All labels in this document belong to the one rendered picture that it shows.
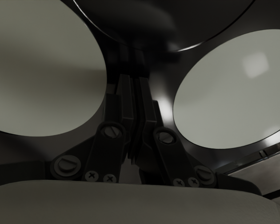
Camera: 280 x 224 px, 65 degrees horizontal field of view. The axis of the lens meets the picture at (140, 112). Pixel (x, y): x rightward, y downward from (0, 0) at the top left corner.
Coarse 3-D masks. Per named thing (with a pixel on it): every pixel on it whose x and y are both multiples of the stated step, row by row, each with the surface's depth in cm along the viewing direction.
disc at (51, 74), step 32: (0, 0) 10; (32, 0) 10; (0, 32) 11; (32, 32) 11; (64, 32) 11; (0, 64) 12; (32, 64) 12; (64, 64) 12; (96, 64) 13; (0, 96) 13; (32, 96) 14; (64, 96) 14; (96, 96) 14; (0, 128) 15; (32, 128) 15; (64, 128) 16
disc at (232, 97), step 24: (216, 48) 13; (240, 48) 13; (264, 48) 13; (192, 72) 14; (216, 72) 14; (240, 72) 14; (264, 72) 14; (192, 96) 15; (216, 96) 15; (240, 96) 15; (264, 96) 15; (192, 120) 16; (216, 120) 16; (240, 120) 17; (264, 120) 17; (216, 144) 18; (240, 144) 19
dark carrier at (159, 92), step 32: (64, 0) 10; (96, 0) 11; (128, 0) 11; (160, 0) 11; (192, 0) 11; (224, 0) 11; (256, 0) 11; (96, 32) 12; (128, 32) 12; (160, 32) 12; (192, 32) 12; (224, 32) 12; (128, 64) 13; (160, 64) 13; (192, 64) 13; (160, 96) 15; (96, 128) 16; (0, 160) 17; (128, 160) 19; (224, 160) 20
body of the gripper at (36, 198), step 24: (0, 192) 6; (24, 192) 6; (48, 192) 6; (72, 192) 6; (96, 192) 6; (120, 192) 6; (144, 192) 6; (168, 192) 7; (192, 192) 7; (216, 192) 7; (240, 192) 7; (0, 216) 5; (24, 216) 5; (48, 216) 5; (72, 216) 5; (96, 216) 5; (120, 216) 6; (144, 216) 6; (168, 216) 6; (192, 216) 6; (216, 216) 6; (240, 216) 6; (264, 216) 7
